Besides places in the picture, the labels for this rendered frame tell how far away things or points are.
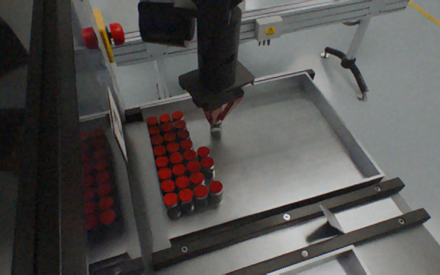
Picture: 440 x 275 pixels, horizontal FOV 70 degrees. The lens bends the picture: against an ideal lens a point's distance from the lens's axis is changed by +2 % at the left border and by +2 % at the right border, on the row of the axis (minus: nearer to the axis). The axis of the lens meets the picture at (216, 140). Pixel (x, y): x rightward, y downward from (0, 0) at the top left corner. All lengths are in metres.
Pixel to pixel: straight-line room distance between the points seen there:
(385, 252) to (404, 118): 1.61
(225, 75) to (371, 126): 1.57
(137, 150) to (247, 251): 0.26
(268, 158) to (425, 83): 1.93
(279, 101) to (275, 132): 0.08
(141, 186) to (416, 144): 1.67
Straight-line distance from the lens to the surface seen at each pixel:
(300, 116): 0.63
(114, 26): 0.62
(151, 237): 0.49
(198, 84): 0.47
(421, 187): 1.82
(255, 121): 0.60
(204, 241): 0.45
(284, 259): 0.46
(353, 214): 0.53
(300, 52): 2.33
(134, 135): 0.60
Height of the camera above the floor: 1.33
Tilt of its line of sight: 52 degrees down
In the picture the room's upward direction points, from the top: straight up
